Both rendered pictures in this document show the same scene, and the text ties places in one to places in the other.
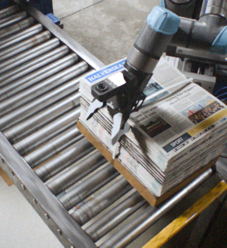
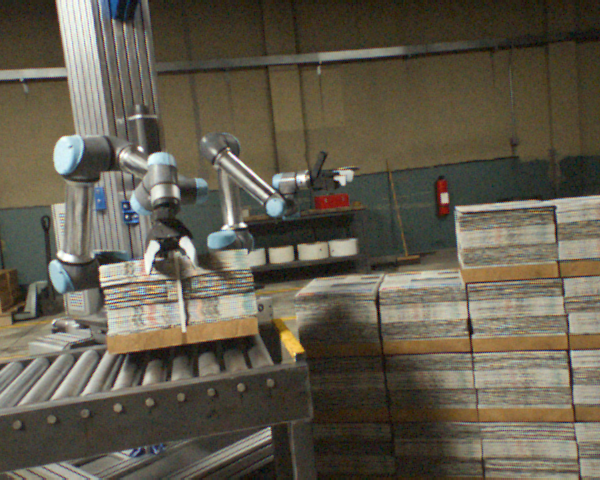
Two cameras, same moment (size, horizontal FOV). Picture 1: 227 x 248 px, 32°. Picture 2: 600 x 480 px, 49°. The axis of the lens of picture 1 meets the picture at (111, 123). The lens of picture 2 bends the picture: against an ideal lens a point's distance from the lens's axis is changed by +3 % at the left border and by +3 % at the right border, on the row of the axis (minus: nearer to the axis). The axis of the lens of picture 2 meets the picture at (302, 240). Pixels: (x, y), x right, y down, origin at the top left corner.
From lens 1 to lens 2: 1.41 m
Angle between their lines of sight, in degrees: 66
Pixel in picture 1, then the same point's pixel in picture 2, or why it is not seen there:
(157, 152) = (233, 256)
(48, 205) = (173, 384)
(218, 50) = (203, 191)
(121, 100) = (176, 226)
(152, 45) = (172, 176)
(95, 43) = not seen: outside the picture
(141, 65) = (173, 192)
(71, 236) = (228, 376)
